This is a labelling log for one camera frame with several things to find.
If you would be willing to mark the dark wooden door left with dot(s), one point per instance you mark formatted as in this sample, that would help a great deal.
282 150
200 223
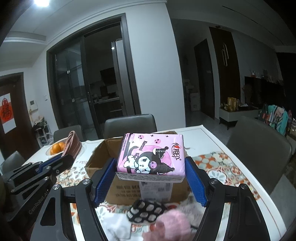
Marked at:
16 129

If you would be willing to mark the white shoe rack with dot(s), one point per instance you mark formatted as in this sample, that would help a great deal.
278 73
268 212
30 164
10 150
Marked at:
42 131

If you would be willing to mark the patterned table runner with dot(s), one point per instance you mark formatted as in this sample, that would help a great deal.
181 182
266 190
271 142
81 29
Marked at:
217 165

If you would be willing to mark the pink tissue pack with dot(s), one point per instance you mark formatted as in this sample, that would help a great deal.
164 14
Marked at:
152 157

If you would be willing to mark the grey chair far left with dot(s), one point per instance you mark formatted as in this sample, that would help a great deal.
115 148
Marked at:
64 133

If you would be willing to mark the dark tv cabinet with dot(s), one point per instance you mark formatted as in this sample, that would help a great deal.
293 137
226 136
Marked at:
259 92

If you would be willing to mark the wall intercom panel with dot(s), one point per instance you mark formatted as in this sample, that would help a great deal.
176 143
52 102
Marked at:
33 105

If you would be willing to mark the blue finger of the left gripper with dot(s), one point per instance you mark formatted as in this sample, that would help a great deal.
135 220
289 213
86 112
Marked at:
61 163
47 163

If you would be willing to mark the black white patterned pouch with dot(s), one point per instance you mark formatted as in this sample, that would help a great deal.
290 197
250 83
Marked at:
145 211

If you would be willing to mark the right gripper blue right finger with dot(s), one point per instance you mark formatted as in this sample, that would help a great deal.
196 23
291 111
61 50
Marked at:
198 181

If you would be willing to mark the black sliding glass door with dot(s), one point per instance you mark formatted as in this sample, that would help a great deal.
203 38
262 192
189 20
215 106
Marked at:
91 77

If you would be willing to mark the dusty pink towel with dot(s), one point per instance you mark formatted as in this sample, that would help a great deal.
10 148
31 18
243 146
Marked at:
167 233

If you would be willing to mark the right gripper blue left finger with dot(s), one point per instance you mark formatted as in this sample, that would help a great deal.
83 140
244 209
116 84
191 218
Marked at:
102 180

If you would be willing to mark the grey chair behind box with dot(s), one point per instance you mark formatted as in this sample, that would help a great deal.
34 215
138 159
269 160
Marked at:
117 127

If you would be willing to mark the pink fluffy headband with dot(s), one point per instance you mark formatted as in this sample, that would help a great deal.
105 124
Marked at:
173 218

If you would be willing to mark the white fruit basket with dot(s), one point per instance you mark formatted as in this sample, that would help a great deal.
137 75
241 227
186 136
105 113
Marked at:
57 147

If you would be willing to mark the colourful clothes pile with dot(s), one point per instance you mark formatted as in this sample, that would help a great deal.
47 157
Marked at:
275 117

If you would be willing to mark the grey chair right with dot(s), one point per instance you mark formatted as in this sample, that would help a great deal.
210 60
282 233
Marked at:
263 150

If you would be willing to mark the grey chair left edge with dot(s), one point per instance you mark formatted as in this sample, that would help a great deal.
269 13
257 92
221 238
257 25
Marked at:
15 160

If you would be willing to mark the red white door poster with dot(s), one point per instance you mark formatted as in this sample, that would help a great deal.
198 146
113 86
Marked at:
7 114

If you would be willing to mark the cardboard box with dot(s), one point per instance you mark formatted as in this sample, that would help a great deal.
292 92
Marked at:
124 192

